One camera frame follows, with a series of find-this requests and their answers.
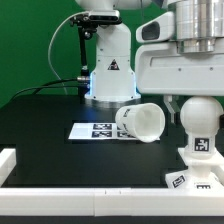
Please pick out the white frame left bar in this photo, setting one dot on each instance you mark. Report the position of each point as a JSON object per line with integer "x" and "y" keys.
{"x": 7, "y": 163}

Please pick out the white frame right bar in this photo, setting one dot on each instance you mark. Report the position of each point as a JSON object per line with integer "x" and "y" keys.
{"x": 219, "y": 170}

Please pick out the white lamp base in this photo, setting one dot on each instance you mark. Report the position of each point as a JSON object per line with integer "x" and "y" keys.
{"x": 200, "y": 174}

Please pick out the white lamp bulb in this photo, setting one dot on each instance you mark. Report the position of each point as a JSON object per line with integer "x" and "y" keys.
{"x": 200, "y": 118}

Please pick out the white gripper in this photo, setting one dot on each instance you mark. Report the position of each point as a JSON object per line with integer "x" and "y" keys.
{"x": 161, "y": 70}

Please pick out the black camera on stand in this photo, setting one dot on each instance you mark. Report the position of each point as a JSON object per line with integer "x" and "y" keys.
{"x": 87, "y": 24}

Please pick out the white frame bar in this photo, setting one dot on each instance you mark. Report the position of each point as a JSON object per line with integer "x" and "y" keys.
{"x": 110, "y": 202}
{"x": 7, "y": 163}
{"x": 219, "y": 170}

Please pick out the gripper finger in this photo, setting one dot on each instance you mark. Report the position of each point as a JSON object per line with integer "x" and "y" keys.
{"x": 221, "y": 122}

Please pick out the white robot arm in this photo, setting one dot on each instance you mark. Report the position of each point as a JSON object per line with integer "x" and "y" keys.
{"x": 181, "y": 52}

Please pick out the white marker sheet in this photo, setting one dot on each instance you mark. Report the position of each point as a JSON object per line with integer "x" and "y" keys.
{"x": 98, "y": 131}

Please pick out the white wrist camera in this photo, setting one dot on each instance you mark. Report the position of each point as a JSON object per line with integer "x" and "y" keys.
{"x": 159, "y": 29}

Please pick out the white frame front bar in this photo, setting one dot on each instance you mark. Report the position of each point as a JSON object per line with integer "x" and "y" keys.
{"x": 110, "y": 202}

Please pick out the white lamp shade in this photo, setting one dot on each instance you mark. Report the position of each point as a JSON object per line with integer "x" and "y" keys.
{"x": 146, "y": 122}

